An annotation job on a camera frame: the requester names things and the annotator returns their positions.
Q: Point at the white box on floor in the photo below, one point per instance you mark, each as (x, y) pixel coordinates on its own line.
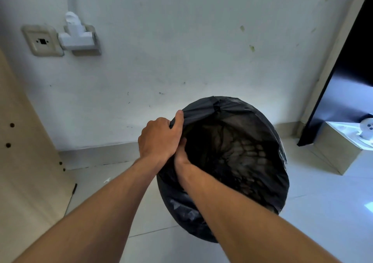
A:
(335, 149)

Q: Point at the light wooden desk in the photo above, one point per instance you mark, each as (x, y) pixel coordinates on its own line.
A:
(23, 184)

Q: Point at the black flat panel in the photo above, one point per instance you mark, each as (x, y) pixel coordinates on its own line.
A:
(344, 96)

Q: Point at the white plug adapter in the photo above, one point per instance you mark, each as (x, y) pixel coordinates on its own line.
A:
(77, 39)

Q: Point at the person's left forearm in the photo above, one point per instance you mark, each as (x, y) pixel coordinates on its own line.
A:
(93, 219)

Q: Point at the person's left hand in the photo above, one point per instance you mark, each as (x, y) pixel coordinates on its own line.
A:
(158, 140)

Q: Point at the white round device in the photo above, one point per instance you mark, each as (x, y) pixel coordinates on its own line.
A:
(366, 127)

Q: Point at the person's right hand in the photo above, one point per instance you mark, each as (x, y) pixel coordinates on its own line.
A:
(181, 157)

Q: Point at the beige wall socket plate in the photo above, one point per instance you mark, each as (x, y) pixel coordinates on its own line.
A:
(43, 41)

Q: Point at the small white paper scrap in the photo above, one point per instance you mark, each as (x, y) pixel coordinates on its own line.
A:
(107, 180)

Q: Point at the person's right forearm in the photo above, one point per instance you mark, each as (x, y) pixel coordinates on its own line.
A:
(247, 222)

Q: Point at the black plastic trash bag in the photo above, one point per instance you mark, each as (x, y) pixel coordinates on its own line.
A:
(247, 160)

